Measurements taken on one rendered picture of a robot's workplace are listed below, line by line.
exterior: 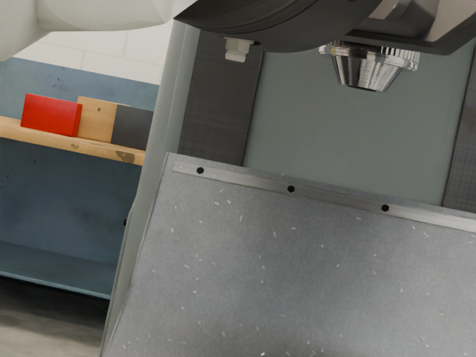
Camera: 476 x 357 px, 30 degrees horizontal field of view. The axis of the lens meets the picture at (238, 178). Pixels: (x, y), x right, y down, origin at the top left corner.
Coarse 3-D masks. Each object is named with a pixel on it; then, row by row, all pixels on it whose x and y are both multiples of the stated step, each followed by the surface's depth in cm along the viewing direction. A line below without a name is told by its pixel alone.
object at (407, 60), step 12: (324, 48) 41; (336, 48) 40; (348, 48) 40; (360, 48) 40; (372, 48) 39; (384, 48) 39; (372, 60) 40; (384, 60) 39; (396, 60) 40; (408, 60) 40
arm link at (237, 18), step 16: (208, 0) 25; (224, 0) 25; (240, 0) 25; (256, 0) 25; (272, 0) 25; (288, 0) 26; (304, 0) 26; (176, 16) 26; (192, 16) 26; (208, 16) 26; (224, 16) 25; (240, 16) 26; (256, 16) 26; (272, 16) 26; (288, 16) 27; (224, 32) 28; (240, 32) 28
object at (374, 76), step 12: (336, 60) 41; (348, 60) 40; (360, 60) 40; (336, 72) 42; (348, 72) 41; (360, 72) 40; (372, 72) 40; (384, 72) 40; (396, 72) 41; (348, 84) 41; (360, 84) 41; (372, 84) 41; (384, 84) 41
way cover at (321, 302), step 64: (192, 192) 79; (256, 192) 79; (320, 192) 78; (192, 256) 77; (256, 256) 76; (384, 256) 76; (448, 256) 76; (128, 320) 74; (192, 320) 74; (256, 320) 74; (320, 320) 74; (384, 320) 74; (448, 320) 74
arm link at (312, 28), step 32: (320, 0) 27; (352, 0) 28; (384, 0) 32; (416, 0) 32; (448, 0) 35; (256, 32) 28; (288, 32) 28; (320, 32) 29; (352, 32) 36; (384, 32) 35; (416, 32) 34; (448, 32) 35
